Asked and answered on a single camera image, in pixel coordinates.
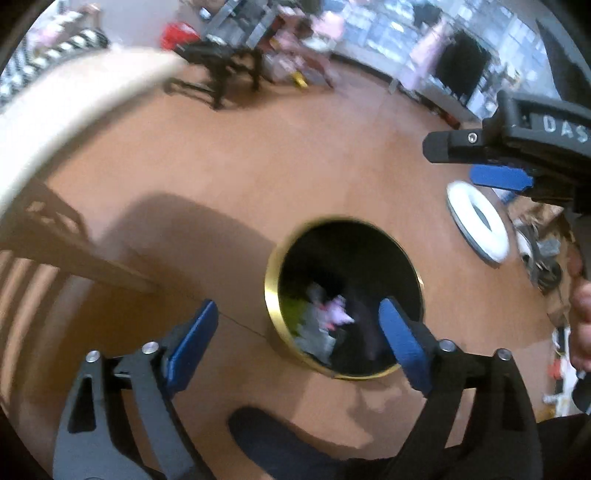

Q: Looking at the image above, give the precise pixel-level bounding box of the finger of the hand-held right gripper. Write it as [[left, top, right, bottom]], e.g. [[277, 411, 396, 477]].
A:
[[470, 164, 535, 192], [423, 129, 485, 164]]

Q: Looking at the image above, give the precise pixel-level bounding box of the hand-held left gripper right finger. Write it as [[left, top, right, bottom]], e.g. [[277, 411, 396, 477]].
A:
[[378, 298, 543, 480]]

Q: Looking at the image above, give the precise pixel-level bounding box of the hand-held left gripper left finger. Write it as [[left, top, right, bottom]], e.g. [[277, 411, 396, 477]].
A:
[[52, 299, 220, 480]]

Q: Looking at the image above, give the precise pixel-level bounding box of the black bin with gold rim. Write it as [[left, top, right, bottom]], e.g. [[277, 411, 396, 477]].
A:
[[264, 216, 424, 380]]

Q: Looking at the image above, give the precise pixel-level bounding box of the person's right hand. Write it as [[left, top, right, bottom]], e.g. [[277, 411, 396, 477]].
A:
[[569, 281, 591, 373]]

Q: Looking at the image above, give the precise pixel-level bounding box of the pink wrapper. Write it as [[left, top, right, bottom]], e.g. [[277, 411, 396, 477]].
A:
[[321, 295, 357, 329]]

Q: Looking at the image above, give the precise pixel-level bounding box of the black hanging cloth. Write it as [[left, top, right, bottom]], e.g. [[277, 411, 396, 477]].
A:
[[433, 28, 492, 108]]

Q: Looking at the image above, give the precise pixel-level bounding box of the grey plastic wrapper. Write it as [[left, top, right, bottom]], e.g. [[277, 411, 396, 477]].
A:
[[293, 284, 345, 365]]

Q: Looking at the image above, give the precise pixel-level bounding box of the floor clutter pile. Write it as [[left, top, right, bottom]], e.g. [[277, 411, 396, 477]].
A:
[[508, 203, 575, 296]]

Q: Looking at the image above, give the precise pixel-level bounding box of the pink hanging garment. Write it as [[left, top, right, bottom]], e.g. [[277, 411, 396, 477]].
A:
[[405, 16, 455, 90]]

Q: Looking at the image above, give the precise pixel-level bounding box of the pale shelving unit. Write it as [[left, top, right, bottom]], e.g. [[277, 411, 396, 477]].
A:
[[332, 0, 550, 116]]

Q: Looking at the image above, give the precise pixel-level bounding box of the red bag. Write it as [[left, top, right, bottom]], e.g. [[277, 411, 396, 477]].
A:
[[161, 22, 201, 52]]

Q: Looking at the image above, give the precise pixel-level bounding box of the black white striped sofa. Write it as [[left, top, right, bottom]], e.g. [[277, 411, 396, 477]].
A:
[[0, 28, 112, 104]]

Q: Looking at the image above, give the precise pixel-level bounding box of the pink cloth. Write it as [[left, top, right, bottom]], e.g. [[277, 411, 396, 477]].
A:
[[28, 9, 98, 47]]

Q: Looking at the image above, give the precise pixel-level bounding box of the white ring-shaped device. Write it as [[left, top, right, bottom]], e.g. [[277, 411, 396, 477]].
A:
[[445, 181, 511, 267]]

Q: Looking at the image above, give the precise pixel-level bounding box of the black chair with metal frame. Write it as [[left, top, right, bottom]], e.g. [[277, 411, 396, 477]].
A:
[[165, 9, 278, 110]]

